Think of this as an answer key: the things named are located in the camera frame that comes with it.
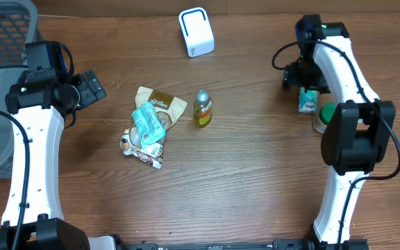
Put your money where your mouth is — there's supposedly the green lid white jar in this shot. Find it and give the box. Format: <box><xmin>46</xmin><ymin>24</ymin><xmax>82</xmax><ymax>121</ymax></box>
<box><xmin>312</xmin><ymin>102</ymin><xmax>335</xmax><ymax>133</ymax></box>

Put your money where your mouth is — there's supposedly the white red snack wrapper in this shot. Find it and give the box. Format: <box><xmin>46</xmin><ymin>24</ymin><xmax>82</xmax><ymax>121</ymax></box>
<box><xmin>119</xmin><ymin>125</ymin><xmax>165</xmax><ymax>169</ymax></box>

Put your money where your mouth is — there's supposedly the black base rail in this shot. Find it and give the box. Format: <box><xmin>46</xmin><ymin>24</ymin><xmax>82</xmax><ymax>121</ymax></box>
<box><xmin>113</xmin><ymin>235</ymin><xmax>369</xmax><ymax>250</ymax></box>

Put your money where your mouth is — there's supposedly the white barcode scanner stand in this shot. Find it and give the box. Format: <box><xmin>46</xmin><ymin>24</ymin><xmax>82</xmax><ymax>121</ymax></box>
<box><xmin>178</xmin><ymin>7</ymin><xmax>215</xmax><ymax>58</ymax></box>

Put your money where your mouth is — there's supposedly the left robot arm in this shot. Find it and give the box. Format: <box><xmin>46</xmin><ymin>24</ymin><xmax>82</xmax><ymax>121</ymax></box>
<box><xmin>0</xmin><ymin>41</ymin><xmax>116</xmax><ymax>249</ymax></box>

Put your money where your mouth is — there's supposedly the small teal tissue pack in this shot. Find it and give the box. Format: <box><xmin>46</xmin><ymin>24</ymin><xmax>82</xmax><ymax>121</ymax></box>
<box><xmin>298</xmin><ymin>87</ymin><xmax>318</xmax><ymax>113</ymax></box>

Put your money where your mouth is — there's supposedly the brown snack packet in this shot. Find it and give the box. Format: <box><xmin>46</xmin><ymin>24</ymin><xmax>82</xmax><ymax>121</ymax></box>
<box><xmin>135</xmin><ymin>86</ymin><xmax>187</xmax><ymax>138</ymax></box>

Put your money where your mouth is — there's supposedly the yellow oil bottle silver cap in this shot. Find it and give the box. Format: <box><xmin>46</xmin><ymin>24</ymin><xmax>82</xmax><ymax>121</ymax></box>
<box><xmin>192</xmin><ymin>90</ymin><xmax>213</xmax><ymax>128</ymax></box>

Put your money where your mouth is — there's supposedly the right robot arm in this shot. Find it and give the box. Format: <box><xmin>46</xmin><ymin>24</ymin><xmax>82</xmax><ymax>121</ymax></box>
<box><xmin>274</xmin><ymin>15</ymin><xmax>400</xmax><ymax>249</ymax></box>

